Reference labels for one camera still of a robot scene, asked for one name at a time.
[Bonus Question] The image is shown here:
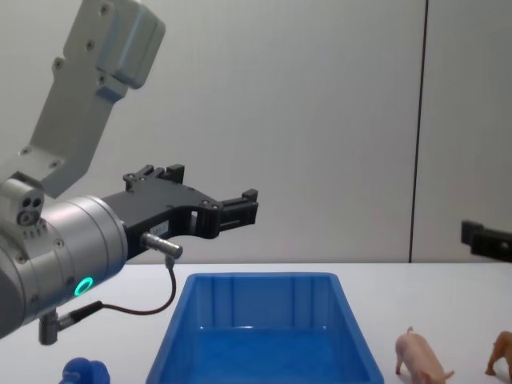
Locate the blue plastic toy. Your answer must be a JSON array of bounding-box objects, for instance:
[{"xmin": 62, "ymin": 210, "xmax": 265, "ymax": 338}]
[{"xmin": 59, "ymin": 357, "xmax": 110, "ymax": 384}]

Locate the pink toy pig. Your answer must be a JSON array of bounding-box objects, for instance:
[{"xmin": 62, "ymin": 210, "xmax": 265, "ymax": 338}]
[{"xmin": 394, "ymin": 326, "xmax": 456, "ymax": 384}]

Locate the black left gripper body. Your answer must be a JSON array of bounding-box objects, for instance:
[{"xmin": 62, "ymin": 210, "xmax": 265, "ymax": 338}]
[{"xmin": 102, "ymin": 178, "xmax": 209, "ymax": 266}]

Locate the blue plastic bin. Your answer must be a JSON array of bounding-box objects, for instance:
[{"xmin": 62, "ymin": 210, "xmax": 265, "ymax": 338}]
[{"xmin": 146, "ymin": 272, "xmax": 386, "ymax": 384}]

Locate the thin dark cable with silver plugs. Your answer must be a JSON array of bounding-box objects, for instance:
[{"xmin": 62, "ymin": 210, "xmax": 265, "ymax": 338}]
[{"xmin": 38, "ymin": 232, "xmax": 184, "ymax": 346}]

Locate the brown toy animal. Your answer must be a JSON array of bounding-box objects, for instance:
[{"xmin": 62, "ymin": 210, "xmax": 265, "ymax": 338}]
[{"xmin": 484, "ymin": 330, "xmax": 512, "ymax": 378}]

